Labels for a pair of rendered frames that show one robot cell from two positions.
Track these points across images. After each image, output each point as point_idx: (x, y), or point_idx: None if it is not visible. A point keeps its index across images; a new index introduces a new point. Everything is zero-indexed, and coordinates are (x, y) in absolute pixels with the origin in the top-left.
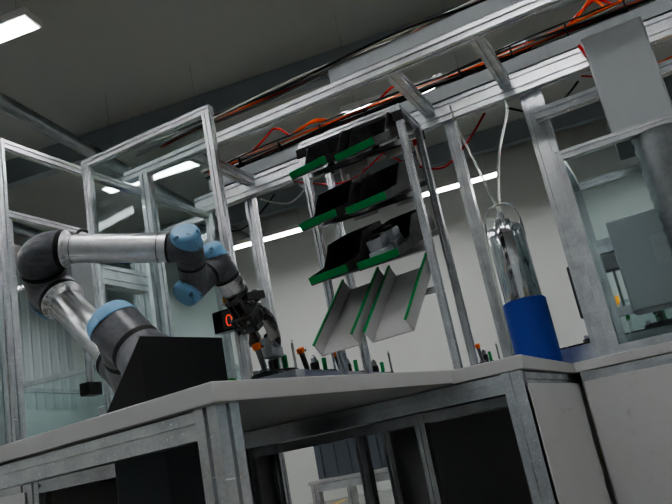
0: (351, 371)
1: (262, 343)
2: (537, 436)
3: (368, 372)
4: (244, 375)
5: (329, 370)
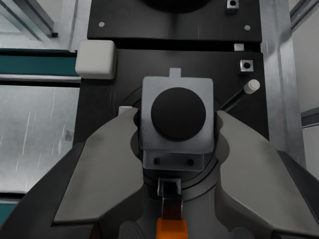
0: (290, 31)
1: (154, 151)
2: None
3: (308, 13)
4: (1, 3)
5: (302, 133)
